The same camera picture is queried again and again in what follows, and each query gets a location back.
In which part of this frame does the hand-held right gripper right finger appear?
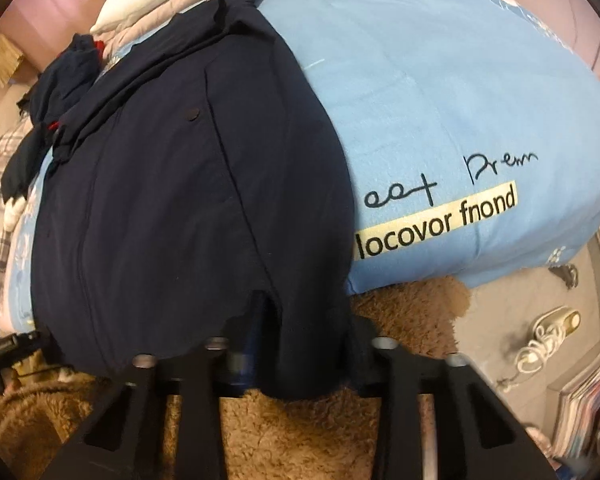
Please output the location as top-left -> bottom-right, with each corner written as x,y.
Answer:
349,316 -> 563,480

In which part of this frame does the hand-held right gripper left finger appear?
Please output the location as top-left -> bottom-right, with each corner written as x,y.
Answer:
45,331 -> 256,480

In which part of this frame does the navy button-up shirt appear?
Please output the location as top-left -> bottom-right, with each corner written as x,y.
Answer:
30,0 -> 366,401

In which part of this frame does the crumpled navy clothes pile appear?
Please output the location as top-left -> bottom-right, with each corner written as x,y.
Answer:
17,34 -> 106,126

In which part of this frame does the brown fluffy rug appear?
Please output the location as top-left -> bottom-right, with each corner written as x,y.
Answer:
0,275 -> 473,480

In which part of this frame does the white fluffy garment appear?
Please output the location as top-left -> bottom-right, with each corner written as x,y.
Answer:
2,195 -> 31,226

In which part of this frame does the white sneaker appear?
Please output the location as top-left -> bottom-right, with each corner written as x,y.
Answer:
515,306 -> 582,373

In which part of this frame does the folded dark navy garment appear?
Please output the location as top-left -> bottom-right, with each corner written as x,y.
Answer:
2,125 -> 56,201

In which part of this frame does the stack of books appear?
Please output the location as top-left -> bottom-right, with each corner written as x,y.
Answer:
550,355 -> 600,461

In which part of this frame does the small grey object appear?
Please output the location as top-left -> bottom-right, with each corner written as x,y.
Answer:
547,264 -> 579,288

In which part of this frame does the yellow hanging garment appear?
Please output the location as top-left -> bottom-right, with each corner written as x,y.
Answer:
0,32 -> 28,86

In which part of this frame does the blue floral bed sheet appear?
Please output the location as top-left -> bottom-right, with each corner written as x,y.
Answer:
5,0 -> 600,321

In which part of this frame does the lilac quilt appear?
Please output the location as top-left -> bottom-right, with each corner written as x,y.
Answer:
100,0 -> 301,56

